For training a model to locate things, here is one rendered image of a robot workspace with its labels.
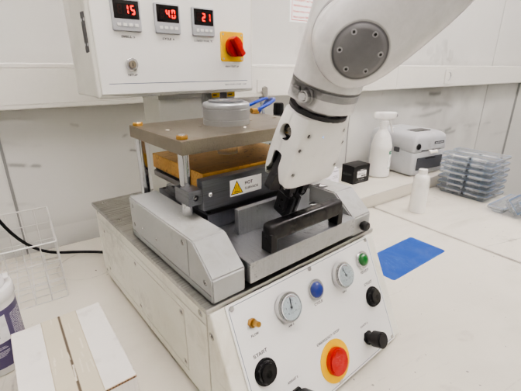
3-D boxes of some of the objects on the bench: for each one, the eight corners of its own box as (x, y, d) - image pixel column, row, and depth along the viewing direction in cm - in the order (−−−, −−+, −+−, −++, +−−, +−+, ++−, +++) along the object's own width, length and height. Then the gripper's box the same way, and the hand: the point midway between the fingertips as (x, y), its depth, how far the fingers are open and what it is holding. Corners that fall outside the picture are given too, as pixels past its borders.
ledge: (242, 201, 124) (242, 189, 123) (388, 166, 169) (389, 157, 167) (296, 232, 101) (297, 218, 99) (449, 181, 146) (451, 171, 144)
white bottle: (426, 214, 113) (434, 171, 108) (410, 213, 114) (417, 171, 109) (422, 209, 118) (429, 167, 113) (406, 207, 119) (413, 167, 114)
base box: (106, 275, 80) (94, 205, 74) (236, 229, 103) (236, 173, 97) (252, 465, 42) (250, 354, 36) (408, 325, 64) (424, 242, 58)
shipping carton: (24, 378, 53) (9, 331, 50) (112, 343, 60) (104, 299, 57) (32, 493, 39) (12, 437, 36) (146, 428, 46) (138, 377, 43)
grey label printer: (365, 164, 155) (369, 126, 149) (396, 158, 164) (401, 122, 158) (412, 178, 135) (419, 134, 129) (444, 171, 144) (452, 130, 138)
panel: (264, 451, 43) (223, 306, 43) (394, 337, 61) (365, 235, 61) (274, 459, 41) (232, 308, 41) (404, 339, 59) (374, 234, 59)
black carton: (340, 181, 132) (342, 163, 130) (356, 177, 137) (357, 160, 135) (353, 185, 128) (354, 167, 125) (368, 180, 132) (370, 163, 130)
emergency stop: (326, 379, 51) (319, 353, 51) (343, 365, 53) (336, 340, 53) (335, 382, 50) (327, 355, 50) (352, 368, 52) (344, 342, 52)
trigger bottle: (369, 178, 136) (377, 112, 127) (365, 171, 143) (372, 110, 135) (392, 178, 135) (401, 112, 126) (387, 172, 143) (395, 110, 134)
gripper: (337, 84, 49) (301, 188, 60) (256, 89, 40) (229, 210, 51) (379, 107, 45) (332, 215, 56) (299, 118, 36) (261, 243, 47)
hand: (287, 202), depth 52 cm, fingers closed, pressing on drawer
